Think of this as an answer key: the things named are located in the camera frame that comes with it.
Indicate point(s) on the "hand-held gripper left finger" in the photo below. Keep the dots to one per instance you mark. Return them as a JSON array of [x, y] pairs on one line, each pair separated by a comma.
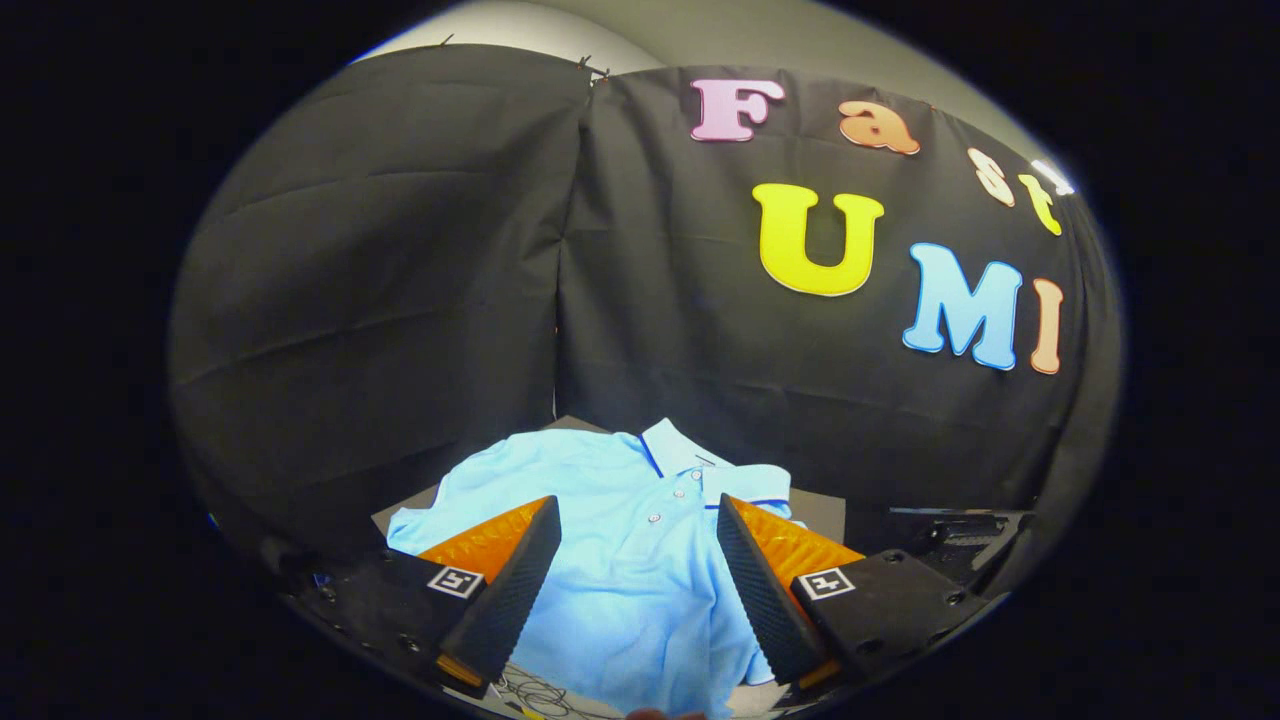
[[515, 590]]

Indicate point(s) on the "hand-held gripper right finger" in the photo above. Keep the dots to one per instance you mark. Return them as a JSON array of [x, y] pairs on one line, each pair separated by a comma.
[[760, 590]]

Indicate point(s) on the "light blue polo shirt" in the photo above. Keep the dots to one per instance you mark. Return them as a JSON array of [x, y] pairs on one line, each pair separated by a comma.
[[630, 560]]

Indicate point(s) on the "dark washing machine lid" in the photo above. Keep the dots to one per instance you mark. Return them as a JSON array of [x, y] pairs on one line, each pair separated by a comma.
[[950, 535]]

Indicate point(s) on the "grey cabinet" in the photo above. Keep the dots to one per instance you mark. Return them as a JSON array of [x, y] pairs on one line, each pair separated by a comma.
[[825, 505]]

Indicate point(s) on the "black backdrop cloth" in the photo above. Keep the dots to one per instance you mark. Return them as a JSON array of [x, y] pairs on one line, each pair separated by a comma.
[[400, 250]]

